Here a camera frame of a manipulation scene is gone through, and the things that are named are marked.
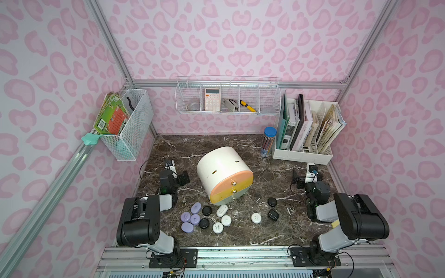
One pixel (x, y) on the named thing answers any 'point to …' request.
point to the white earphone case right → (256, 218)
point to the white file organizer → (309, 153)
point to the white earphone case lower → (218, 227)
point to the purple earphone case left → (185, 216)
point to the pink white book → (305, 127)
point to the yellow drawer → (232, 190)
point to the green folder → (283, 122)
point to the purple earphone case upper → (196, 207)
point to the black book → (301, 121)
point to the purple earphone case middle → (194, 219)
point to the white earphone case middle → (226, 220)
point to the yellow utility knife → (244, 103)
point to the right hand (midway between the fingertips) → (303, 167)
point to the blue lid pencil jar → (270, 134)
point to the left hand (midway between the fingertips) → (176, 169)
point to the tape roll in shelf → (193, 106)
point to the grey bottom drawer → (224, 202)
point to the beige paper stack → (332, 127)
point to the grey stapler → (231, 104)
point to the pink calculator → (212, 99)
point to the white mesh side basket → (127, 145)
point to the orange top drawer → (230, 180)
